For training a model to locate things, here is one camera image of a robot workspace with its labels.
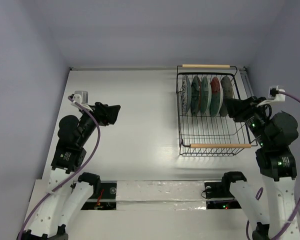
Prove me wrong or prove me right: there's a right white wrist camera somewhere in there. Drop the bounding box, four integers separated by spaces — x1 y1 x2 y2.
256 85 286 107

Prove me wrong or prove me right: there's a black wire dish rack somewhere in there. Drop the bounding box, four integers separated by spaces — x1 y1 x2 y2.
176 64 258 157

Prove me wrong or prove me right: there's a blue floral white plate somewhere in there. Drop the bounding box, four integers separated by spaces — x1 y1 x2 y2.
180 74 192 116

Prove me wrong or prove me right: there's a dark teal plate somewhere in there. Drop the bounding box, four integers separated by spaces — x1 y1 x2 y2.
190 75 202 116

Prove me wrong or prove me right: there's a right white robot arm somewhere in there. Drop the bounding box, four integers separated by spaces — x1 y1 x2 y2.
201 96 300 240

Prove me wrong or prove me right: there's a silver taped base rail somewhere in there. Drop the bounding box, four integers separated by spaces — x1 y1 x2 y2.
81 180 241 211

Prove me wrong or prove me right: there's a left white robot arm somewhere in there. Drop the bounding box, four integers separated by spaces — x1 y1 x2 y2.
17 100 121 240

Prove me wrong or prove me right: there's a red and teal plate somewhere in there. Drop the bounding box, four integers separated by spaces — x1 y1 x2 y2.
210 76 224 117

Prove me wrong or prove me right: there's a grey marbled plate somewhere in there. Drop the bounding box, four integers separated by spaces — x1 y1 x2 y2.
219 76 234 117

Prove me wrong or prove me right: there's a light green flower plate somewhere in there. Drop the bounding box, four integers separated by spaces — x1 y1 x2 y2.
200 76 212 115

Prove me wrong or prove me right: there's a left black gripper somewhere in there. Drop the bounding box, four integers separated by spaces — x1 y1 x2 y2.
77 101 120 145

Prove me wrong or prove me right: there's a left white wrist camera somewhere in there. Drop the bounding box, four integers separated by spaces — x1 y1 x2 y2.
69 90 92 112

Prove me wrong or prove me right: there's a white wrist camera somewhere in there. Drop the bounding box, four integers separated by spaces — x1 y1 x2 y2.
69 90 92 112
256 85 286 107

